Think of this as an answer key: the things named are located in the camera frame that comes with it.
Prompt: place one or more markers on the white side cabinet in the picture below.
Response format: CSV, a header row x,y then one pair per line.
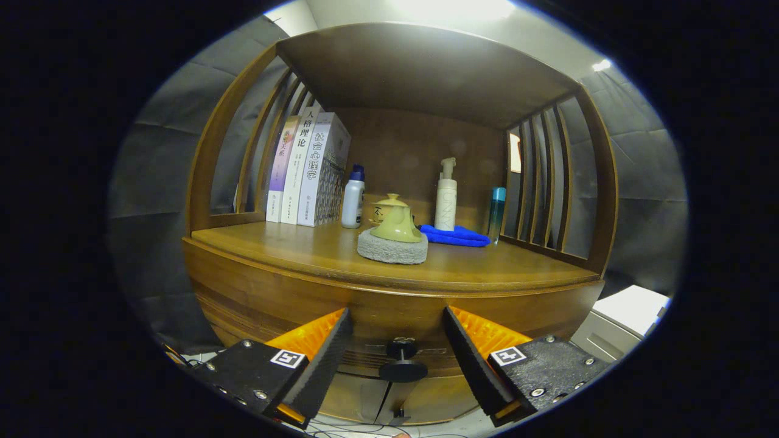
x,y
633,307

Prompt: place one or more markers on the clear bottle with teal cap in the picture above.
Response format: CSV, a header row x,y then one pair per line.
x,y
496,216

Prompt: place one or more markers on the plain white book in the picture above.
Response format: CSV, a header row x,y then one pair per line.
x,y
297,176

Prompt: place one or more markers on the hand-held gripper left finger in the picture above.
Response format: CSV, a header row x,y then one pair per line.
x,y
325,365

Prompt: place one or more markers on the small rectangular ceiling light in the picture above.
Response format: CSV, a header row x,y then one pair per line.
x,y
601,65

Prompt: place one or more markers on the large round ceiling light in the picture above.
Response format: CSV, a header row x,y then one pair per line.
x,y
453,9

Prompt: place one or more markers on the white pump bottle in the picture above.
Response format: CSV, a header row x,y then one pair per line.
x,y
445,204

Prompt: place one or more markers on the white patterned book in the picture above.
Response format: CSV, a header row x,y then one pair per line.
x,y
319,176

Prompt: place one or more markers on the yellow lidded tea cup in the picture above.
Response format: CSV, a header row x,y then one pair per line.
x,y
389,199

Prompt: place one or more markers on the white bottle with blue cap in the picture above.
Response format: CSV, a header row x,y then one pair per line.
x,y
353,204

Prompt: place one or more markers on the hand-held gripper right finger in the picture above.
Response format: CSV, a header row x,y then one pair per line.
x,y
471,365

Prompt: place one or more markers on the wooden countertop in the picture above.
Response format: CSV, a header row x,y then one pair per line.
x,y
304,249

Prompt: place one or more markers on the curved wooden drawer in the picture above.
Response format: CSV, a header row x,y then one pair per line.
x,y
395,316

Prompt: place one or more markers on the black drawer knob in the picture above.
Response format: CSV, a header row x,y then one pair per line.
x,y
403,370

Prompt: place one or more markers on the blue cloth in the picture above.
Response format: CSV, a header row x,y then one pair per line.
x,y
456,236

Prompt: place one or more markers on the brown wooden cabinet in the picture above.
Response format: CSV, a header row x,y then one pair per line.
x,y
426,73

